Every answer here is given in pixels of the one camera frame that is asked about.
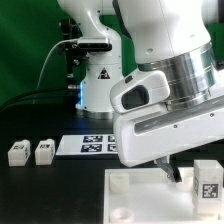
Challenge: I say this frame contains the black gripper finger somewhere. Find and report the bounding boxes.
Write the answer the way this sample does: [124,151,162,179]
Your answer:
[155,157,182,183]

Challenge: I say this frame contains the white square table top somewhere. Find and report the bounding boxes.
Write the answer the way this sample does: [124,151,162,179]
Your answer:
[103,168,224,224]

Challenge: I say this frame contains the white plate with AprilTags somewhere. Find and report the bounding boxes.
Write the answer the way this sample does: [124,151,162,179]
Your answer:
[56,134,117,156]

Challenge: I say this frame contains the white camera cable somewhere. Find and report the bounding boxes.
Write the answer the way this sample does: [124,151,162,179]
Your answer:
[35,38,80,90]

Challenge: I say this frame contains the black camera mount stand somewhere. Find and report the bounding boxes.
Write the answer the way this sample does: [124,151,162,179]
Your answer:
[58,19,81,89]

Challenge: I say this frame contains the black cables on table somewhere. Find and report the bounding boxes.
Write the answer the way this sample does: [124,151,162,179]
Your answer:
[0,87,81,113]

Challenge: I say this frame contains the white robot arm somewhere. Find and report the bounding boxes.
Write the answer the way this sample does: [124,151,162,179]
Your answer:
[57,0,224,182]

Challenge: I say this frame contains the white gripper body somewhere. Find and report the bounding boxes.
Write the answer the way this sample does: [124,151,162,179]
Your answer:
[113,96,224,168]

